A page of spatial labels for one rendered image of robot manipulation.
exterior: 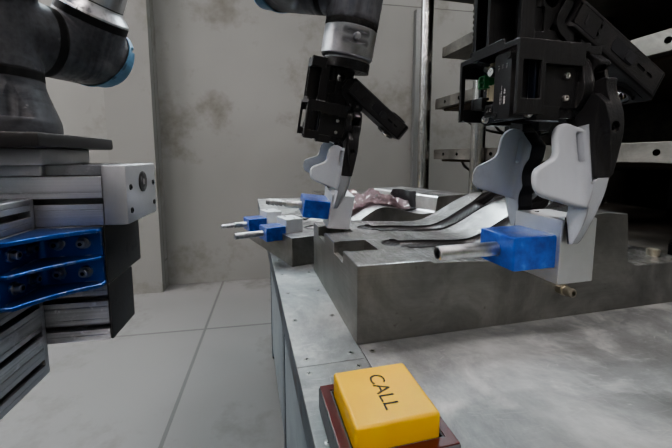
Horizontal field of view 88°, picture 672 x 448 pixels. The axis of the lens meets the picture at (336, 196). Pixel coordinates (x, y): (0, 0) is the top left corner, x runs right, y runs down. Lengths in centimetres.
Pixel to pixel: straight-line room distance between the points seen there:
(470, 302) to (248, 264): 262
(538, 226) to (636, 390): 17
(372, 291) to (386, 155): 264
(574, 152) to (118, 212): 57
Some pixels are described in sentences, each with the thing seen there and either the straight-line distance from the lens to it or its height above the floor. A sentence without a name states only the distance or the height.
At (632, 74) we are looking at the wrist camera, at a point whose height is 107.
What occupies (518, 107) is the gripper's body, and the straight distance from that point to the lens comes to 28.
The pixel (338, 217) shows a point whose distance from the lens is 54.
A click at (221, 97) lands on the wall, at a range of 290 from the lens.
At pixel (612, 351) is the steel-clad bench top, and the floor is 80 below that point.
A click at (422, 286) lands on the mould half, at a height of 86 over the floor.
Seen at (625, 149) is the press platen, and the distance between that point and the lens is 115.
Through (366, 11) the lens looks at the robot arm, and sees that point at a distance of 52.
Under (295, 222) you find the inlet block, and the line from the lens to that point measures 70.
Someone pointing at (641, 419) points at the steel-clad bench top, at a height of 80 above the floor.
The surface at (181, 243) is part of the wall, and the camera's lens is 301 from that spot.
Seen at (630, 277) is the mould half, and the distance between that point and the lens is 63.
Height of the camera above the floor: 101
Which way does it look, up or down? 7 degrees down
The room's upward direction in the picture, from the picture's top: straight up
